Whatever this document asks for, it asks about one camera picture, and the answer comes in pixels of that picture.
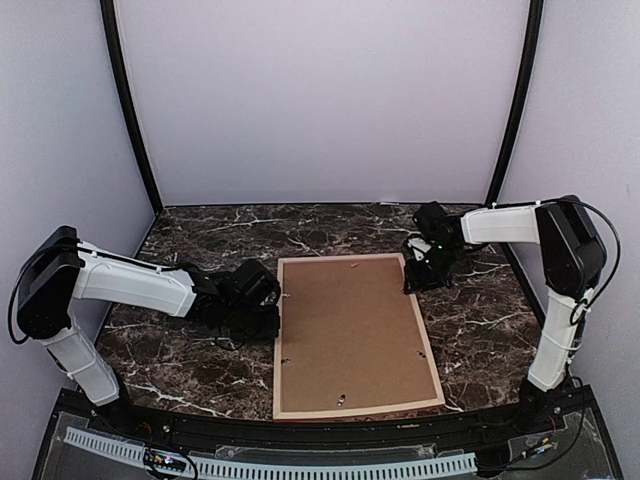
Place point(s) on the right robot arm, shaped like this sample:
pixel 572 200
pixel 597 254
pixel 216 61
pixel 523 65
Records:
pixel 574 263

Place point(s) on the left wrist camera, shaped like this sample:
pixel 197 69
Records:
pixel 272 298

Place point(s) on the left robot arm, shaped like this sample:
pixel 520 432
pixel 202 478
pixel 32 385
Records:
pixel 242 303

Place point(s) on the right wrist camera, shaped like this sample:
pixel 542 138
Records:
pixel 417 247

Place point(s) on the black front rail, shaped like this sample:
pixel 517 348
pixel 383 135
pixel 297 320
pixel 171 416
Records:
pixel 485 429

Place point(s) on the white slotted cable duct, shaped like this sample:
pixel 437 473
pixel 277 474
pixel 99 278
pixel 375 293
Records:
pixel 259 463

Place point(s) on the right black corner post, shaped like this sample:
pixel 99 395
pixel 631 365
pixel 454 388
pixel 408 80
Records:
pixel 524 74

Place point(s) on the brown cardboard backing board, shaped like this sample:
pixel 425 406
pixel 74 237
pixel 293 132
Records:
pixel 355 335

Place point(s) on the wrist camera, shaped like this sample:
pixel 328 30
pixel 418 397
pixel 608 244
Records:
pixel 272 298
pixel 417 247

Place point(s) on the left black corner post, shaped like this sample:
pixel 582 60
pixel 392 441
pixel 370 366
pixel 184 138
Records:
pixel 126 101

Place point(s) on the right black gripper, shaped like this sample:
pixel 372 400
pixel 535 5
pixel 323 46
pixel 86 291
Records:
pixel 418 282

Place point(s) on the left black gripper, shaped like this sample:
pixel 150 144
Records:
pixel 265 336

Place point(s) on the black corner post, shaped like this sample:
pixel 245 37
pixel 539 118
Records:
pixel 524 74
pixel 126 101

